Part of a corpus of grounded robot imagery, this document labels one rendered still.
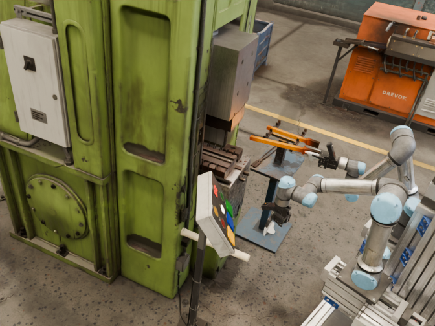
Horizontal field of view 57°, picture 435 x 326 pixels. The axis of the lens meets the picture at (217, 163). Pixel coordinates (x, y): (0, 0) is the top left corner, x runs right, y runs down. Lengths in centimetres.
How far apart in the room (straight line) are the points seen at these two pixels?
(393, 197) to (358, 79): 413
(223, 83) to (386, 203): 99
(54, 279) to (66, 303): 23
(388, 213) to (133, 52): 139
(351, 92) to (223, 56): 397
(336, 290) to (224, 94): 122
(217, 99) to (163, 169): 48
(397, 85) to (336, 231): 263
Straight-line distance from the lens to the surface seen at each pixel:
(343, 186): 199
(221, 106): 218
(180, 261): 267
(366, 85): 583
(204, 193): 196
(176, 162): 215
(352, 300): 237
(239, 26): 245
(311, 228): 370
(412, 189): 262
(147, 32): 201
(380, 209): 179
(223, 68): 210
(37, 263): 331
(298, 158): 320
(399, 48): 549
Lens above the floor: 244
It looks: 35 degrees down
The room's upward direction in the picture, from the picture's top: 7 degrees clockwise
